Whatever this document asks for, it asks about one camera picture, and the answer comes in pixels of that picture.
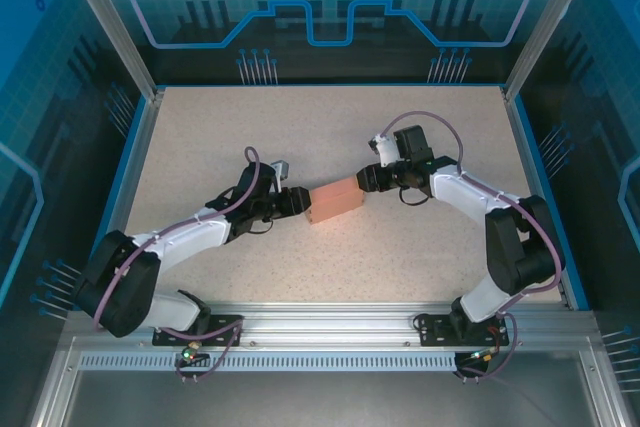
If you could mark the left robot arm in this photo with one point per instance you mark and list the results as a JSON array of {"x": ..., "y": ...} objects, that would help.
[{"x": 115, "y": 287}]

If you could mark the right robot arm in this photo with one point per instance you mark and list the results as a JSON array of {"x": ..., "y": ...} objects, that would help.
[{"x": 520, "y": 247}]

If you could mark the blue circuit print side panel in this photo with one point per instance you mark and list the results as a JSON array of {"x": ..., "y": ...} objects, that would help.
[
  {"x": 600, "y": 97},
  {"x": 45, "y": 97}
]

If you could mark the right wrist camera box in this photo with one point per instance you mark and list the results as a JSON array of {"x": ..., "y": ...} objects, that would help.
[{"x": 387, "y": 149}]

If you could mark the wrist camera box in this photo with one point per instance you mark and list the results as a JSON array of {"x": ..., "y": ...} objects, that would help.
[
  {"x": 387, "y": 149},
  {"x": 281, "y": 169}
]

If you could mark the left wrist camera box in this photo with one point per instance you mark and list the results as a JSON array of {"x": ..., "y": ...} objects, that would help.
[{"x": 281, "y": 169}]

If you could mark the blue aluminium table side rail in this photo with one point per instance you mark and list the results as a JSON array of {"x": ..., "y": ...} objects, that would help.
[
  {"x": 529, "y": 147},
  {"x": 125, "y": 197}
]

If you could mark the aluminium mounting rail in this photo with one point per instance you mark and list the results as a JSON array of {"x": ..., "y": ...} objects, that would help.
[{"x": 325, "y": 327}]

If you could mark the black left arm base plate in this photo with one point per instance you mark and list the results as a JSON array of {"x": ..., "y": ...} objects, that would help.
[{"x": 220, "y": 334}]

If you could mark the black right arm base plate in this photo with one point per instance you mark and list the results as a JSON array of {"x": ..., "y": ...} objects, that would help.
[{"x": 435, "y": 332}]

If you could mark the aluminium frame post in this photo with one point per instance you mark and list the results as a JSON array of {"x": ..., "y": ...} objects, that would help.
[
  {"x": 112, "y": 22},
  {"x": 550, "y": 22}
]

